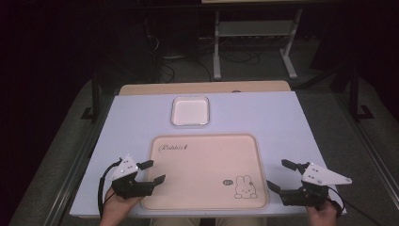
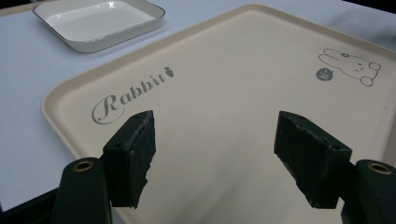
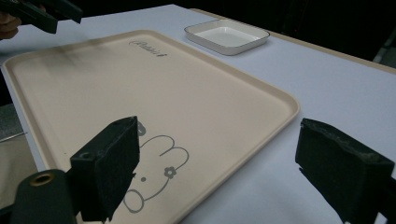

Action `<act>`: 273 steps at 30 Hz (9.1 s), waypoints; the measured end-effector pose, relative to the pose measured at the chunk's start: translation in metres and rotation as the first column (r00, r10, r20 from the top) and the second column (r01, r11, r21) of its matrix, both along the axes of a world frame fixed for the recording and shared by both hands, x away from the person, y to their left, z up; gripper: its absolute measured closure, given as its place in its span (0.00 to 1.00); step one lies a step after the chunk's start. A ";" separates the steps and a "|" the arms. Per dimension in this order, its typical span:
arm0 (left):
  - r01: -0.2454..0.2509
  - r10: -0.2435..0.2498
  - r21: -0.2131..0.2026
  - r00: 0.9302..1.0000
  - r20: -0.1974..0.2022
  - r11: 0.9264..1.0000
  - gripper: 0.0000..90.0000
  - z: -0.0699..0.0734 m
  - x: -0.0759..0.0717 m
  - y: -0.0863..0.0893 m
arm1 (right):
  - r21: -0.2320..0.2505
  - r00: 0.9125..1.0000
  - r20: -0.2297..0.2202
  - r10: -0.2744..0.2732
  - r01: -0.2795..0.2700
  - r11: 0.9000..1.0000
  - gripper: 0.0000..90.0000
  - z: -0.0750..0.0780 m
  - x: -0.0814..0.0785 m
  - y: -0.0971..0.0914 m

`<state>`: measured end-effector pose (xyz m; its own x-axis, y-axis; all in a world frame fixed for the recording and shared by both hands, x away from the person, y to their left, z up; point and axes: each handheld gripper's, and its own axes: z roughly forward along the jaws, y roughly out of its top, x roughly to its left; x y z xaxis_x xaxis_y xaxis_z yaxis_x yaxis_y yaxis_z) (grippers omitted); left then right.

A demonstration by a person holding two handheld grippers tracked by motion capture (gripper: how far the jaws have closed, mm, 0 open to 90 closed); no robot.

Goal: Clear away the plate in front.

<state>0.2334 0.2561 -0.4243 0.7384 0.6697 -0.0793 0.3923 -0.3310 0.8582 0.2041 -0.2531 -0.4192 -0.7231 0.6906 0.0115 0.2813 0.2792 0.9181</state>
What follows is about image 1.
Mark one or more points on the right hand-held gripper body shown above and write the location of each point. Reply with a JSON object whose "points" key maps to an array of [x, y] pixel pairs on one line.
{"points": [[313, 185]]}

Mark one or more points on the person's left hand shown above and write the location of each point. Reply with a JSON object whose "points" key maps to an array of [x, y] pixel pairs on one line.
{"points": [[116, 208]]}

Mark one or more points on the white square dish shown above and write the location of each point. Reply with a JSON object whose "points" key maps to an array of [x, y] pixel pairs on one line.
{"points": [[190, 111]]}

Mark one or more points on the beige tray with rabbit print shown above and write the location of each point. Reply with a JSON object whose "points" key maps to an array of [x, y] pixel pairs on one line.
{"points": [[207, 172]]}

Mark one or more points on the person's right hand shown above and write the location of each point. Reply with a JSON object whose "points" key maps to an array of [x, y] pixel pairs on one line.
{"points": [[322, 216]]}

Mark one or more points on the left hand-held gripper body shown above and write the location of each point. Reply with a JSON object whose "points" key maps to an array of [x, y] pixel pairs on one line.
{"points": [[127, 175]]}

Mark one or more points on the white metal stand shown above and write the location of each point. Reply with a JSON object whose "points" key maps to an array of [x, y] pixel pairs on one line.
{"points": [[254, 37]]}

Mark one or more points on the black metal stand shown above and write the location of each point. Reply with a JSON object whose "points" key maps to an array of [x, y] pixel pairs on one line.
{"points": [[92, 97], [357, 94]]}

